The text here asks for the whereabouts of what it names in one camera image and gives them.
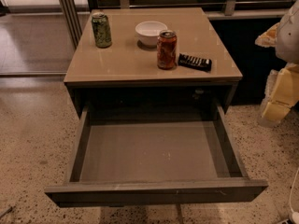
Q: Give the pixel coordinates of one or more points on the grey cabinet with tan top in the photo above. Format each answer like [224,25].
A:
[127,63]

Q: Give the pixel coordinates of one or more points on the white bowl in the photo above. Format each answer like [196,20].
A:
[148,32]

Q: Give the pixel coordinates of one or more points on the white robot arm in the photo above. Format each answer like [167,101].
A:
[287,49]

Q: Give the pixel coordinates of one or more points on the red coke can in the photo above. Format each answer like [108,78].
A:
[166,49]

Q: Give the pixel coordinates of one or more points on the black snack bar packet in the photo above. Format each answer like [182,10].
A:
[194,62]

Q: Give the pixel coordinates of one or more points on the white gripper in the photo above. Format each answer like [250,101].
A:
[289,39]

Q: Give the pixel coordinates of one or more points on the green soda can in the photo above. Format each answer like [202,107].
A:
[101,30]

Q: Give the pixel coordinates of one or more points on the open grey top drawer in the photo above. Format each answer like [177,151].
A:
[183,154]

